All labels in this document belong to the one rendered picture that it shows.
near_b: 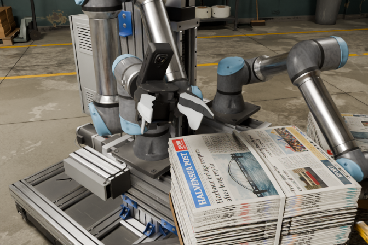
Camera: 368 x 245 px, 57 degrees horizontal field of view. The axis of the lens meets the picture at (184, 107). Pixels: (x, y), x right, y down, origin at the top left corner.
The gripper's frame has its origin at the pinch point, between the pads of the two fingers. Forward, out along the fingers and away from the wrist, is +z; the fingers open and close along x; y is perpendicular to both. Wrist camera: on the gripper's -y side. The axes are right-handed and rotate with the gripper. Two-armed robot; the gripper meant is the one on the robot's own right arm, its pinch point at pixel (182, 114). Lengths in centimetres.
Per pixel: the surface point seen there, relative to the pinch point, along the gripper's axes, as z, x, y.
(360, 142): -28, -90, 29
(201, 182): -6.5, -10.0, 19.5
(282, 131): -17.4, -40.1, 15.1
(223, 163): -10.6, -17.8, 18.4
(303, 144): -9.6, -40.4, 15.0
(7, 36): -613, 47, 116
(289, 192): 3.9, -25.1, 17.6
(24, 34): -622, 19, 112
